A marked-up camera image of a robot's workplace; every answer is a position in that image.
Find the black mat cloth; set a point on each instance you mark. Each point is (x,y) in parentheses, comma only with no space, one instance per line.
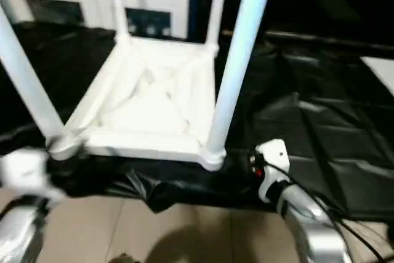
(307,121)

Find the dark rounded robot foot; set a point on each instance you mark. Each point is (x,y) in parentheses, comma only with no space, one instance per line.
(123,258)

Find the white plastic table leg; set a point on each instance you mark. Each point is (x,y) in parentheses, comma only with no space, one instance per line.
(24,75)
(118,4)
(240,44)
(217,4)

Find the small gold tag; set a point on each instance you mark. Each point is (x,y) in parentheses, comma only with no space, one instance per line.
(226,32)

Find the white plastic table top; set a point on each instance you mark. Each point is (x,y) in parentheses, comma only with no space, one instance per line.
(154,139)

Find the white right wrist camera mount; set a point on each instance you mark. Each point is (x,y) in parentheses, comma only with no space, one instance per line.
(274,152)

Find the white flat board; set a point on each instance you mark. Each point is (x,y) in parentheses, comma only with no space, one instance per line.
(380,73)

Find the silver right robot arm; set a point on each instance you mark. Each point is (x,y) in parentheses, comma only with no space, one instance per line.
(311,223)

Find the white cup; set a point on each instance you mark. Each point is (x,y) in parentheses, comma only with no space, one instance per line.
(151,30)
(167,30)

